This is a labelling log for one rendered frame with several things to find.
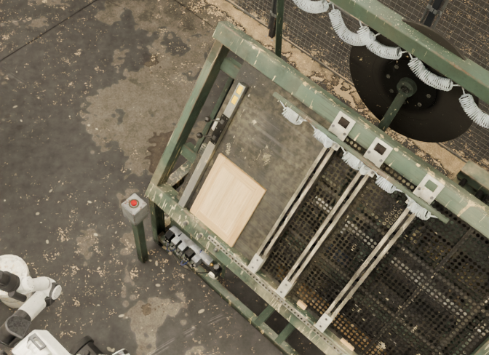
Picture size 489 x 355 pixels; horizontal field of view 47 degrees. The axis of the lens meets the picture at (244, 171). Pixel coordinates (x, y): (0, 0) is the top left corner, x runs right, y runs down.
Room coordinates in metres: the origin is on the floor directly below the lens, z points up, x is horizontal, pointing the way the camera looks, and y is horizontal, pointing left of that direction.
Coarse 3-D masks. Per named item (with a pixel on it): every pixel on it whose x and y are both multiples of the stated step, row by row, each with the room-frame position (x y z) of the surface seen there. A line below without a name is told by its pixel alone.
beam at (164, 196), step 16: (160, 192) 1.75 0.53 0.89; (176, 192) 1.79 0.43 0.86; (176, 208) 1.66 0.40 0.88; (192, 224) 1.57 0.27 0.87; (208, 240) 1.48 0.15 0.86; (224, 256) 1.39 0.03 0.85; (240, 256) 1.39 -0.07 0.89; (240, 272) 1.31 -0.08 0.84; (256, 272) 1.30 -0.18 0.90; (256, 288) 1.23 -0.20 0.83; (272, 288) 1.22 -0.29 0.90; (272, 304) 1.15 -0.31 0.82; (288, 320) 1.07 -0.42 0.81; (336, 336) 1.00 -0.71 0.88; (336, 352) 0.91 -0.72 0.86; (352, 352) 0.92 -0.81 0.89
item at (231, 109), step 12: (240, 84) 2.09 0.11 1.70; (240, 96) 2.05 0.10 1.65; (228, 108) 2.02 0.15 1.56; (228, 120) 1.98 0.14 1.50; (216, 144) 1.90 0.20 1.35; (204, 156) 1.86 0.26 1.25; (204, 168) 1.82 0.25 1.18; (192, 180) 1.77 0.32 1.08; (192, 192) 1.73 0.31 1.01; (180, 204) 1.67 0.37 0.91
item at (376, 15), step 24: (336, 0) 2.42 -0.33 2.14; (360, 0) 2.38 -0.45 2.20; (384, 24) 2.25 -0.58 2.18; (408, 48) 2.16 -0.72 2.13; (432, 48) 2.12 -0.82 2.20; (456, 72) 2.01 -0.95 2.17; (480, 72) 2.01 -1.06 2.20; (480, 96) 1.93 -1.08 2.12; (384, 120) 2.09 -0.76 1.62; (336, 192) 1.92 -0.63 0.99
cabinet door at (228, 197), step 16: (224, 160) 1.83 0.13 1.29; (208, 176) 1.78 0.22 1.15; (224, 176) 1.77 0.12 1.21; (240, 176) 1.75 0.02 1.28; (208, 192) 1.71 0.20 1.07; (224, 192) 1.70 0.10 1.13; (240, 192) 1.68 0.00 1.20; (256, 192) 1.66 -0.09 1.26; (192, 208) 1.66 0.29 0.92; (208, 208) 1.64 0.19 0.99; (224, 208) 1.63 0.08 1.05; (240, 208) 1.61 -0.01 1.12; (208, 224) 1.57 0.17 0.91; (224, 224) 1.56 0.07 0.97; (240, 224) 1.54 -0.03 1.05; (224, 240) 1.48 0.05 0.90
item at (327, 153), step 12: (336, 120) 1.80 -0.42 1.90; (348, 120) 1.79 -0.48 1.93; (336, 132) 1.76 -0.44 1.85; (348, 132) 1.75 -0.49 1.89; (324, 144) 1.66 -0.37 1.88; (336, 144) 1.72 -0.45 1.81; (324, 156) 1.73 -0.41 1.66; (312, 168) 1.67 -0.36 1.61; (324, 168) 1.68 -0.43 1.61; (312, 180) 1.63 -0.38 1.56; (300, 192) 1.61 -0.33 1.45; (288, 204) 1.55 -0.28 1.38; (300, 204) 1.56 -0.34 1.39; (288, 216) 1.51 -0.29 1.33; (276, 228) 1.47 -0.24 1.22; (264, 240) 1.42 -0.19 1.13; (276, 240) 1.42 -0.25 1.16; (264, 252) 1.37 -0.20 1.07; (252, 264) 1.33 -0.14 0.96
